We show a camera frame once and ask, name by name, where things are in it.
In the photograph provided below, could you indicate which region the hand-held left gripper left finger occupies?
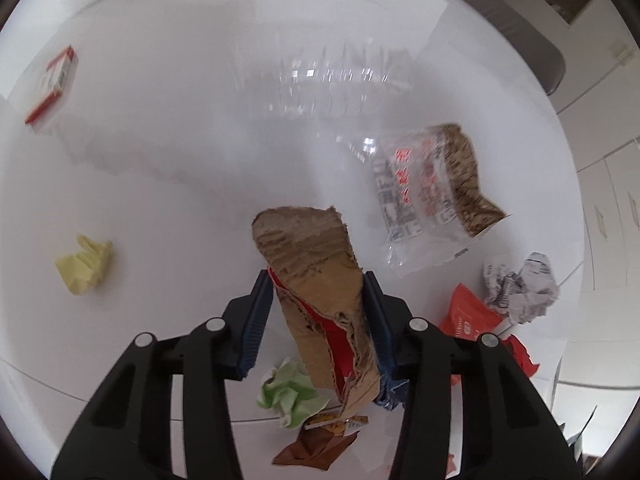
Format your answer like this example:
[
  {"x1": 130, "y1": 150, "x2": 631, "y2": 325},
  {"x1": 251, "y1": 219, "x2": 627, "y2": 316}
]
[{"x1": 50, "y1": 270, "x2": 275, "y2": 480}]

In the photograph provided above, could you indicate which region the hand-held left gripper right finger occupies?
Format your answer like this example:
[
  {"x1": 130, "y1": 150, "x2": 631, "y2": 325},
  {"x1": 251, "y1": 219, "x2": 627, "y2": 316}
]
[{"x1": 362, "y1": 270, "x2": 587, "y2": 480}]

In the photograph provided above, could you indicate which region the torn brown cardboard piece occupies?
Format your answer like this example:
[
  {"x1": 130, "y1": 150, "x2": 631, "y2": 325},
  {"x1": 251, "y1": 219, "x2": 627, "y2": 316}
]
[{"x1": 251, "y1": 205, "x2": 383, "y2": 418}]

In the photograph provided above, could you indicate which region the clear snack bag brown print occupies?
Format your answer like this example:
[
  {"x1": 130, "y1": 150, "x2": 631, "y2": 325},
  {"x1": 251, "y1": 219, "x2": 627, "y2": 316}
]
[{"x1": 370, "y1": 122, "x2": 512, "y2": 278}]

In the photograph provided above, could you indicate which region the printed newspaper ball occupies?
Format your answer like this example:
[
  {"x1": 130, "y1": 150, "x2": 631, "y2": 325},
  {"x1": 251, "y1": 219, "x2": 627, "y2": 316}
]
[{"x1": 482, "y1": 251, "x2": 562, "y2": 326}]

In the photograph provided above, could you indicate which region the blue wrapper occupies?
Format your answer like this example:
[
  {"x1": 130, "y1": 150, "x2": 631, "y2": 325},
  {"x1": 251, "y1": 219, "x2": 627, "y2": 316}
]
[{"x1": 375, "y1": 375, "x2": 408, "y2": 411}]

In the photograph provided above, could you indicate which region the green crumpled paper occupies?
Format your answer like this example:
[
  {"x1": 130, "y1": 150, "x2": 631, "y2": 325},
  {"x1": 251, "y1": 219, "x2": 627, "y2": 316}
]
[{"x1": 256, "y1": 357, "x2": 331, "y2": 430}]

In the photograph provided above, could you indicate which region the orange red wrapper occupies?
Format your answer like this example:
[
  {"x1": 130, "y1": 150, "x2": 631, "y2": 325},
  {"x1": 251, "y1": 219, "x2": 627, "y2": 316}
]
[{"x1": 439, "y1": 282, "x2": 541, "y2": 386}]

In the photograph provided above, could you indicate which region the small orange wrapper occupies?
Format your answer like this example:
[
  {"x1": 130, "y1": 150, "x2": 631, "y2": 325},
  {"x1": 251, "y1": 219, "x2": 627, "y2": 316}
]
[{"x1": 304, "y1": 410, "x2": 370, "y2": 433}]

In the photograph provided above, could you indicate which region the brown wrapper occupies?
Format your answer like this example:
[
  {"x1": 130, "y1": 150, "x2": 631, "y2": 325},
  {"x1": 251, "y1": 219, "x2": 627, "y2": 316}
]
[{"x1": 271, "y1": 427, "x2": 358, "y2": 472}]

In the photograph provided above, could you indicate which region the yellow crumpled paper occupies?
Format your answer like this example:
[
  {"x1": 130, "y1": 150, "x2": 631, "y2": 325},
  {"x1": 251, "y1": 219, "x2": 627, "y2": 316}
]
[{"x1": 55, "y1": 233, "x2": 114, "y2": 297}]

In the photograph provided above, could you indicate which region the clear plastic bottle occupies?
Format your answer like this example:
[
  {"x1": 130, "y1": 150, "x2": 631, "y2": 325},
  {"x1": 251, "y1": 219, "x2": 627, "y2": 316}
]
[{"x1": 232, "y1": 40, "x2": 441, "y2": 161}]

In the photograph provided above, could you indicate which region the red and white small box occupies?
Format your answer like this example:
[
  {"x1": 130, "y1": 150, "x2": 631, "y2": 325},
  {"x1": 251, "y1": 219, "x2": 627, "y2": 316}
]
[{"x1": 24, "y1": 45, "x2": 80, "y2": 126}]

